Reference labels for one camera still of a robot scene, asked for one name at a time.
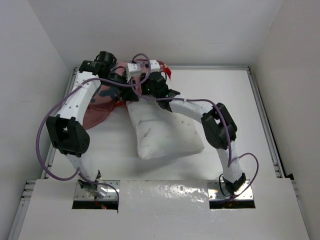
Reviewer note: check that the metal base plate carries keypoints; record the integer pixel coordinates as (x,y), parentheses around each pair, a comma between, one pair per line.
(105,191)
(217,191)

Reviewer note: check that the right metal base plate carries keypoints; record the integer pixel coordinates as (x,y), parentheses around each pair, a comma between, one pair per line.
(217,191)

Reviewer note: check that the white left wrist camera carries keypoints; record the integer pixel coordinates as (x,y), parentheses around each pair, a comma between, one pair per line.
(132,70)

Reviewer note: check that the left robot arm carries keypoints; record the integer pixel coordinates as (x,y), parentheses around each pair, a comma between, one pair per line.
(66,130)

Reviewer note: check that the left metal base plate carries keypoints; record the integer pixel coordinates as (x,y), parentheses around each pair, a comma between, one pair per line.
(105,191)

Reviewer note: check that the red and pink pillowcase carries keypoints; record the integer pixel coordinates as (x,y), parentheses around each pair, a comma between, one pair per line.
(106,98)

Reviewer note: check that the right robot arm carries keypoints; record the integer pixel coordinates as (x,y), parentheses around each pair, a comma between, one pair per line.
(218,126)

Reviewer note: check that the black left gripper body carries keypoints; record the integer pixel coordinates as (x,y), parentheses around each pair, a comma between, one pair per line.
(122,91)

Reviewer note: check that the white front cover board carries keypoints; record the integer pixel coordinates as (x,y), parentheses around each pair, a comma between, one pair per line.
(163,210)

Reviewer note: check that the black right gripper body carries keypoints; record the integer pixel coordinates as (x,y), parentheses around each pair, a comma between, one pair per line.
(146,88)

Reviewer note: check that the white pillow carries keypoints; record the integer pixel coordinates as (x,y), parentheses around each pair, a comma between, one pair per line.
(162,134)

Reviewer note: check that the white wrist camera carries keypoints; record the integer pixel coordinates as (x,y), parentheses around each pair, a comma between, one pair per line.
(154,66)
(132,70)

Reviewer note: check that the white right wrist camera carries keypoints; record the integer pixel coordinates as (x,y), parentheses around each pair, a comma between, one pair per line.
(154,66)

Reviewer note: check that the aluminium table frame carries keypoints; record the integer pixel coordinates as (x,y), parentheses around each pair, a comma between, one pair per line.
(197,167)

